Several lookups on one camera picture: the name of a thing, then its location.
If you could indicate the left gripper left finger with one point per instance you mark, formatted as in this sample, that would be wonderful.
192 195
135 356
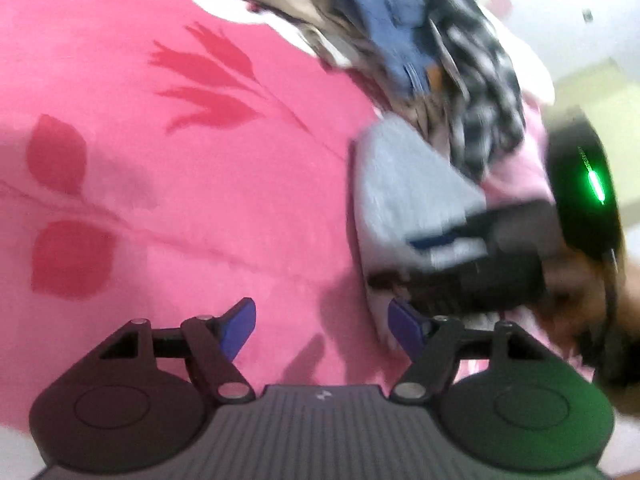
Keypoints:
144 394

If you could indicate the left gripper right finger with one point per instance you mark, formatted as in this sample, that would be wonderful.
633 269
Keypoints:
500 395

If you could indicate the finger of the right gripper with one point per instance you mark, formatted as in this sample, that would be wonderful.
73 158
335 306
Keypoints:
508 228
494 283

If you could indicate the grey garment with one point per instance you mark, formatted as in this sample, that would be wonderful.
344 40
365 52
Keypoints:
402 190

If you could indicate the beige clothes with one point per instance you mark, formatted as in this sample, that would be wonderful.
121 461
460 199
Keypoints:
342 44

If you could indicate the person's right hand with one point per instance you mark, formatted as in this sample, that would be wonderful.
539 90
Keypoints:
577 299

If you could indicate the pink grey pillow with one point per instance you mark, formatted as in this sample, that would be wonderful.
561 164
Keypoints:
521 175

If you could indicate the black white plaid shirt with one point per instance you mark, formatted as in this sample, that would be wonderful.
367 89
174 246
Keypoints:
487 117

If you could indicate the pink floral bed sheet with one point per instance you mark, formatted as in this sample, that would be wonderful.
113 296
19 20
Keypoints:
161 160

